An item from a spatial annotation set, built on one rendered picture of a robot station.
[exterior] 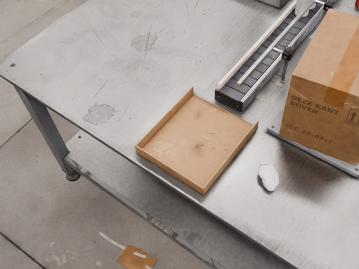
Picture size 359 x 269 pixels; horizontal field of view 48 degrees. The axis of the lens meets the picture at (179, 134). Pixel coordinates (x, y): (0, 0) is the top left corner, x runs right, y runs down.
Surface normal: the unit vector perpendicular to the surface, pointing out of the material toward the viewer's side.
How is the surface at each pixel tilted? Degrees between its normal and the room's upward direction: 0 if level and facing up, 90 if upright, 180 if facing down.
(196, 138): 0
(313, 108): 90
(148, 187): 1
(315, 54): 0
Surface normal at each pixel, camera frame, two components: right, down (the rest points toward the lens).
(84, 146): -0.07, -0.59
